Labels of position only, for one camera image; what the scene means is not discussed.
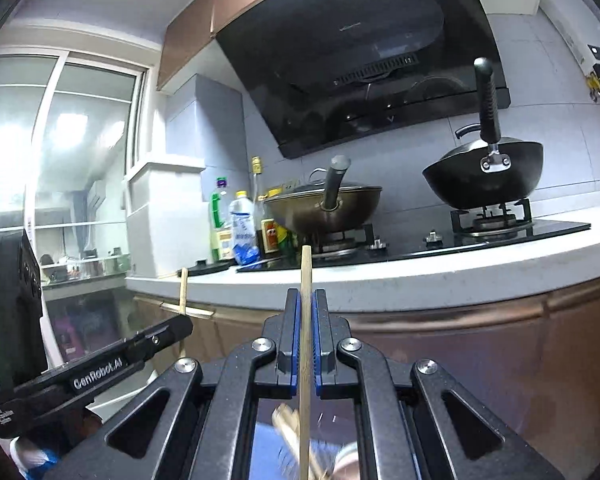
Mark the clear bottle with blue label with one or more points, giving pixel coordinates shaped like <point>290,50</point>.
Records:
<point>242,230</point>

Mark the black round lid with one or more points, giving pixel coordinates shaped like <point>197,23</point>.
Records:
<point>207,267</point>

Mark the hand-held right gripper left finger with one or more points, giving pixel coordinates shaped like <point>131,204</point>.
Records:
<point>295,340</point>

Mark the person's left hand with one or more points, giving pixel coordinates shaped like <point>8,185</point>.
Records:
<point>35,455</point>

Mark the brown upper kitchen cabinet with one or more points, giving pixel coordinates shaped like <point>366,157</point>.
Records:
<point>195,35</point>

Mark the tall bottle with yellow cap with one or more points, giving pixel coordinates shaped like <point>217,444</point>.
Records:
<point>257,172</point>

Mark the brown kitchen cabinet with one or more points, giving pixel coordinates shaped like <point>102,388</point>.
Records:
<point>195,35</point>
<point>480,350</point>

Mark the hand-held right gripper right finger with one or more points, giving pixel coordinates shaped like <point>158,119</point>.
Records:
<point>317,345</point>

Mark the brown lower kitchen cabinet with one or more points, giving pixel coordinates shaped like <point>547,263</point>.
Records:
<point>480,350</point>

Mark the green dish soap bottle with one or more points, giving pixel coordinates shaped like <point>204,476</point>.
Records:
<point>219,220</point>

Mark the black glass gas stove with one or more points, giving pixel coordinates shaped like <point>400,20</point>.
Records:
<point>410,250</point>

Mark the glass wok lid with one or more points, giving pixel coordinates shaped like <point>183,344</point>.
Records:
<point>300,191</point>

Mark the sliding glass window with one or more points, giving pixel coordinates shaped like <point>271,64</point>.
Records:
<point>55,135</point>

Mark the black range hood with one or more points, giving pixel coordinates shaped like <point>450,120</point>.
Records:
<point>360,50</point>

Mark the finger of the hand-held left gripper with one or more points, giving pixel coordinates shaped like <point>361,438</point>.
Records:
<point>165,332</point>

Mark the group of bamboo chopsticks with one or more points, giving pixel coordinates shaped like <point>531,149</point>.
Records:
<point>285,417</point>

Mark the single bamboo chopstick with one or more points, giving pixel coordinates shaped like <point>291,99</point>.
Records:
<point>183,290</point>
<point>306,270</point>

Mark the blue fluffy mat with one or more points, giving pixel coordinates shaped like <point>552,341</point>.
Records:
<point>262,455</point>

